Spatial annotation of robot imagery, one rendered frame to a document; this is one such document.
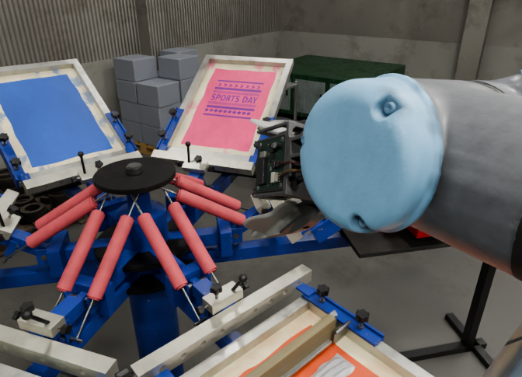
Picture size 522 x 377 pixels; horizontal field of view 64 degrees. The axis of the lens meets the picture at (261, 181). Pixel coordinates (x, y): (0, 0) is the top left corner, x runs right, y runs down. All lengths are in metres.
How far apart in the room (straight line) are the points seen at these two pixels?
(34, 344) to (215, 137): 1.40
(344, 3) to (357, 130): 8.00
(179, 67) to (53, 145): 3.04
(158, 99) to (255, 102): 2.70
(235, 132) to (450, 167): 2.19
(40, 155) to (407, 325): 2.38
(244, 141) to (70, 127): 0.95
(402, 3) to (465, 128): 7.63
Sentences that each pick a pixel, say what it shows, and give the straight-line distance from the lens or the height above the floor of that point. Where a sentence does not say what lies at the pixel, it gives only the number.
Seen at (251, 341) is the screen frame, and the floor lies 0.99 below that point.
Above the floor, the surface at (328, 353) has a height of 0.96.
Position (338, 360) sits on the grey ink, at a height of 0.96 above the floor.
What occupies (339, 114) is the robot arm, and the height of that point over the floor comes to 1.93.
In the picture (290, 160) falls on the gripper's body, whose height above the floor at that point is 1.84.
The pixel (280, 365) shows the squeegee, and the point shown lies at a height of 1.04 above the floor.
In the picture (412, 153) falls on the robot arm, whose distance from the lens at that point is 0.18.
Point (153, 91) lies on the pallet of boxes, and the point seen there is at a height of 0.84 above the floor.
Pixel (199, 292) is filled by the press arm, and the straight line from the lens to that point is 1.48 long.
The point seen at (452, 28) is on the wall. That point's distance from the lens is 7.63.
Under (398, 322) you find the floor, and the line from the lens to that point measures 2.98.
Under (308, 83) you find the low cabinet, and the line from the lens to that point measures 6.41.
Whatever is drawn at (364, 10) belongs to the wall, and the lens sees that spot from 8.03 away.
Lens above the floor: 1.99
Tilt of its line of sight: 26 degrees down
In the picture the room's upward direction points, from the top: straight up
